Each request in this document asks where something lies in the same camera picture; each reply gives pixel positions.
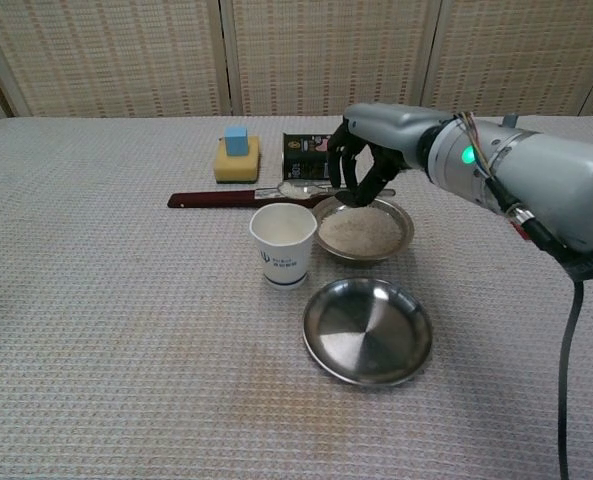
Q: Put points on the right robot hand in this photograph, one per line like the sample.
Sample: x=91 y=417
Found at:
x=391 y=132

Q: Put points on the metal spoon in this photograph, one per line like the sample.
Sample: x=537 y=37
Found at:
x=292 y=190

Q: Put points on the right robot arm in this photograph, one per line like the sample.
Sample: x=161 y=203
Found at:
x=551 y=170

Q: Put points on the steel bowl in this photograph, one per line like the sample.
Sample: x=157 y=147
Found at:
x=366 y=258

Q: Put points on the white paper cup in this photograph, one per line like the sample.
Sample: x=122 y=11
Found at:
x=283 y=265

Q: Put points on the dark green box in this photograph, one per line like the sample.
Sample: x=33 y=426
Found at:
x=301 y=157

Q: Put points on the light blue cube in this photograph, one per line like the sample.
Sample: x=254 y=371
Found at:
x=236 y=142

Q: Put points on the yellow sponge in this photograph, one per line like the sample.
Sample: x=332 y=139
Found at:
x=236 y=169

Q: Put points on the steel plate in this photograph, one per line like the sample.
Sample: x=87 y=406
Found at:
x=366 y=335

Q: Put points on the white waffle tablecloth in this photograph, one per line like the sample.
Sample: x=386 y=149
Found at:
x=126 y=300

